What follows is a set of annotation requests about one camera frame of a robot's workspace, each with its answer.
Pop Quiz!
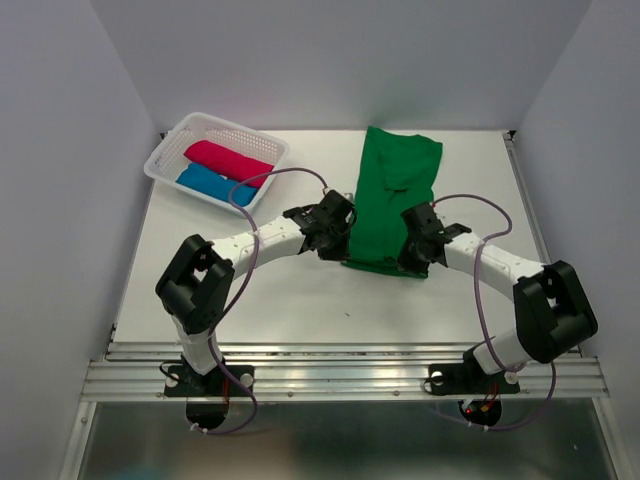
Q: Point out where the aluminium frame rail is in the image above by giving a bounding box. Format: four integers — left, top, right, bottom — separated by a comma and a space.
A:
81, 342, 609, 403

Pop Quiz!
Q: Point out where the rolled blue t shirt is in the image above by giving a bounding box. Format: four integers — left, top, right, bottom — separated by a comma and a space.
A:
176, 163, 257, 207

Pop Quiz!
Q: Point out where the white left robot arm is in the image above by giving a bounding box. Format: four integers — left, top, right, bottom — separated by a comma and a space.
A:
155, 190, 356, 394

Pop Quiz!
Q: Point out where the white perforated plastic basket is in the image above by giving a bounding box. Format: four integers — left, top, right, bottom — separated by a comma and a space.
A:
143, 112, 289, 212

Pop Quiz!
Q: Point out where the rolled red t shirt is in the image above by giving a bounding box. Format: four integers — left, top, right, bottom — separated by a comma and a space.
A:
184, 140, 274, 189

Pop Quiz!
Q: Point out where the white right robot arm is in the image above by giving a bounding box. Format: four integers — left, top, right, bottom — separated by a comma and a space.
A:
397, 203, 598, 396

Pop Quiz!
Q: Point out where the green t shirt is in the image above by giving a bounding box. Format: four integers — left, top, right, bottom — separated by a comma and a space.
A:
343, 126, 443, 277

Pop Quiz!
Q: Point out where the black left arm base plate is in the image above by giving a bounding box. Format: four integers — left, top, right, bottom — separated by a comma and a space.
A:
159, 361, 253, 398

